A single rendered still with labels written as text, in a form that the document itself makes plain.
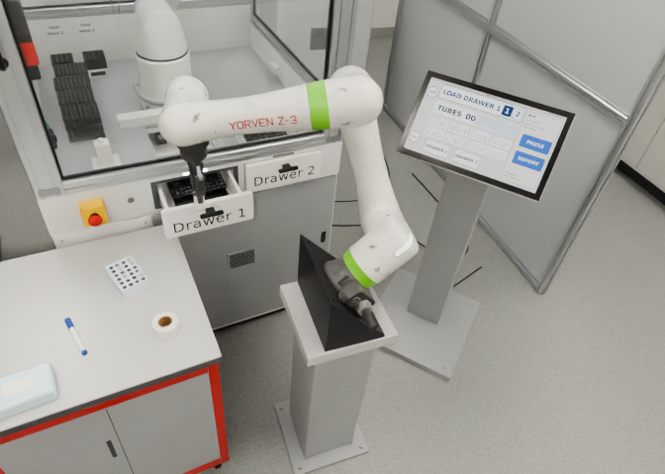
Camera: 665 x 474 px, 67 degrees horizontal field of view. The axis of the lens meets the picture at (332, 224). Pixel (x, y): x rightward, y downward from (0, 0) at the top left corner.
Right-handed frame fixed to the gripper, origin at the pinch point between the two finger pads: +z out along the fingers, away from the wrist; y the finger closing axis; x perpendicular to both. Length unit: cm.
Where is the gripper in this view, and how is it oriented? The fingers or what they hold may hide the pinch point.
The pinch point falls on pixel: (199, 200)
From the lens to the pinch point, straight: 159.9
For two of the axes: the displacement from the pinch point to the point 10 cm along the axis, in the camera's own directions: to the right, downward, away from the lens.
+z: -0.8, 7.4, 6.6
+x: 9.0, -2.3, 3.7
